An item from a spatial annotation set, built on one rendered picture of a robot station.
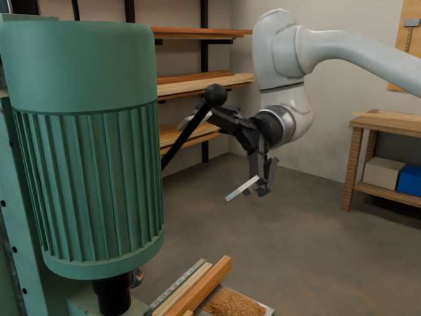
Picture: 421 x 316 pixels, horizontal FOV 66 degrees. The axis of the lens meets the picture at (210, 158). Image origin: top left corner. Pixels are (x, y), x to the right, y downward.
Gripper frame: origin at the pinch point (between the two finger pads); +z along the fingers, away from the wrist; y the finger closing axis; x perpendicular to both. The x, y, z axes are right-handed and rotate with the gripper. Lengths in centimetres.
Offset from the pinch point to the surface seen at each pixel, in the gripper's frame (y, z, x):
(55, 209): 4.2, 22.2, -6.3
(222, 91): 6.1, 0.5, 9.2
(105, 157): 5.1, 18.1, 1.9
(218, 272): -20.9, -16.8, -32.4
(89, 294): -6.5, 14.6, -27.9
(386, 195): -84, -250, -65
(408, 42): 10, -307, 13
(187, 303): -20.6, -3.9, -32.1
